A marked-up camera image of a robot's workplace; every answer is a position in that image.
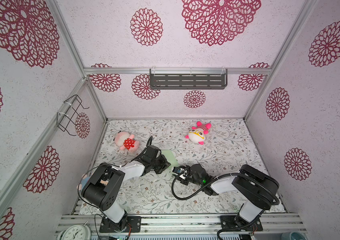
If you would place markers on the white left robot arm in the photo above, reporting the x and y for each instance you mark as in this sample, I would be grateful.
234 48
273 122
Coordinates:
103 186

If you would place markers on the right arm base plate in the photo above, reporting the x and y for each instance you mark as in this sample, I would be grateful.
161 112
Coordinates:
236 222

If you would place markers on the pink plush red dotted dress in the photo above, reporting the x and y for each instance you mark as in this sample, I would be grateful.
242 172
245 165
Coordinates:
126 141

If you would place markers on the striped hat doll plush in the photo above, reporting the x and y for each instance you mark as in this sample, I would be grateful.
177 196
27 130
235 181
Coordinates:
83 182

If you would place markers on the white analog clock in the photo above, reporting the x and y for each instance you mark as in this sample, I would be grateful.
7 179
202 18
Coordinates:
76 232

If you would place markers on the teal cup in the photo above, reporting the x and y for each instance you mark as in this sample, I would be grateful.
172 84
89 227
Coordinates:
293 236

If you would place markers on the white pink owl plush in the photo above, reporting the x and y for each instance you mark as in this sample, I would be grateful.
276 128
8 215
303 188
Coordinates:
197 134

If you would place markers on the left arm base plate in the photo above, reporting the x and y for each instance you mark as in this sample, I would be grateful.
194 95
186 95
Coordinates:
128 224

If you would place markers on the black wire wall rack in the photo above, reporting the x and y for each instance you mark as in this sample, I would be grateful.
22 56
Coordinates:
73 120

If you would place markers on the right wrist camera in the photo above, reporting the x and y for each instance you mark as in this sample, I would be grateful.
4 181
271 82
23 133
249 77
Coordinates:
196 171

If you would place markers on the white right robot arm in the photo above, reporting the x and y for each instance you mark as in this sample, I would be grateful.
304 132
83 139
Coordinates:
259 189

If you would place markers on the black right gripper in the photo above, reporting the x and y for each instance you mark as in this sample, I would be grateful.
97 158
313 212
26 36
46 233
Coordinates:
183 166

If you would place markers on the grey wall shelf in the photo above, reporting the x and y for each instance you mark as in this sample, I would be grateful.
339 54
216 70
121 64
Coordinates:
159 81

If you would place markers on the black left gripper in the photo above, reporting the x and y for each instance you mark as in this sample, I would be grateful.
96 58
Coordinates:
165 164

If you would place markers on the light green paper sheet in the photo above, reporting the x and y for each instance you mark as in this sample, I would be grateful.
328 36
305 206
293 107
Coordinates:
170 157

